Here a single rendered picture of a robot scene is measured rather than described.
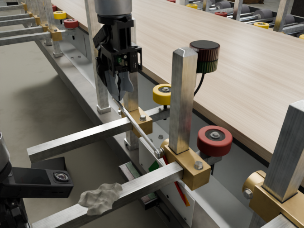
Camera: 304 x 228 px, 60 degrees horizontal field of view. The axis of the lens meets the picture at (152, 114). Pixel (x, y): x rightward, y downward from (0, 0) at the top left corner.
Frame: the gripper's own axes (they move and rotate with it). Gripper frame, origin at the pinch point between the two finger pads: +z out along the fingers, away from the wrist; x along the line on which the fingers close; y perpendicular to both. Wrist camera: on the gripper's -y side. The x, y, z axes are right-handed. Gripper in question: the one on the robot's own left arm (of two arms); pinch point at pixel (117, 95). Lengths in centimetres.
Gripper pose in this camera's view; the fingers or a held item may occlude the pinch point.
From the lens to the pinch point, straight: 67.5
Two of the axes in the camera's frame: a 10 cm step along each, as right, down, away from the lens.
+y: 5.1, 4.7, -7.2
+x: 8.6, -2.8, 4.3
